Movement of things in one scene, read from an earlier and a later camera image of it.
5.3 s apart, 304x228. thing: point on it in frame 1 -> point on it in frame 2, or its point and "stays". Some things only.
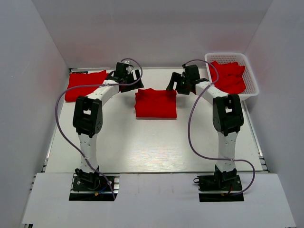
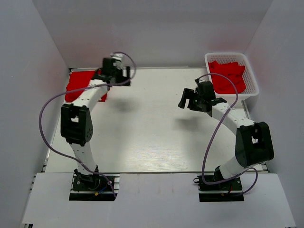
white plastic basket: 251,88 stays
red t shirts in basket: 230,77 stays
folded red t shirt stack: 79,79 stays
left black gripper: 137,85 -> 123,81
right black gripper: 175,77 -> 187,94
